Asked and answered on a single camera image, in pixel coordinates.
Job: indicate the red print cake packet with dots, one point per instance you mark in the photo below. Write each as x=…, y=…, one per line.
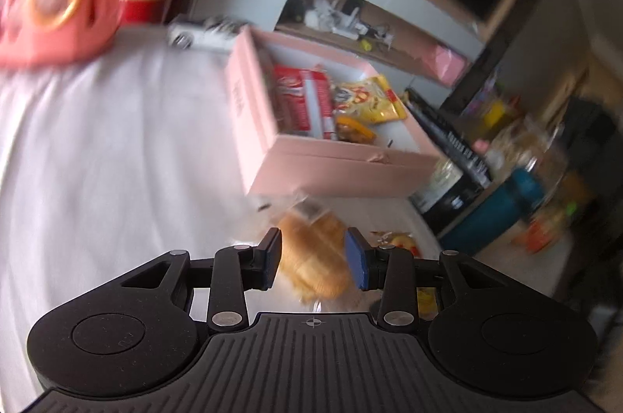
x=321, y=101
x=292, y=101

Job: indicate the pink box on shelf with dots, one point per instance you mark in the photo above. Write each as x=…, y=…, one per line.
x=445, y=62

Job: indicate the pink cardboard box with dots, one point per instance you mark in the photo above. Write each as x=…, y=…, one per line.
x=331, y=174

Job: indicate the small orange object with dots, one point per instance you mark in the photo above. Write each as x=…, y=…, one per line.
x=535, y=235

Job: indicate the orange snack packet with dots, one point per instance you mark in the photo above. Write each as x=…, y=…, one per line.
x=357, y=129

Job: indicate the yellow snack packet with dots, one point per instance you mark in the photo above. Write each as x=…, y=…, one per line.
x=375, y=101

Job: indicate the clear glass jar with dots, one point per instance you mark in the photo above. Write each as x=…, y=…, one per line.
x=535, y=150

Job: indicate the bread roll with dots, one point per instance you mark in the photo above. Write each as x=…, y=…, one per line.
x=314, y=257

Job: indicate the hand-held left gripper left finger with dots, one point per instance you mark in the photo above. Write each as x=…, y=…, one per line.
x=271, y=261

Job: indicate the teal bottle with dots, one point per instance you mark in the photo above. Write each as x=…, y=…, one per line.
x=491, y=213

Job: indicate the white shelf clutter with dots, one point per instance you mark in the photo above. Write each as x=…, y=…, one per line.
x=331, y=16

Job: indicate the flat yellow packet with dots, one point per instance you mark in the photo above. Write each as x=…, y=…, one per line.
x=401, y=242

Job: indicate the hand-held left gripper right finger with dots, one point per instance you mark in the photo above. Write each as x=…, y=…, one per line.
x=357, y=262

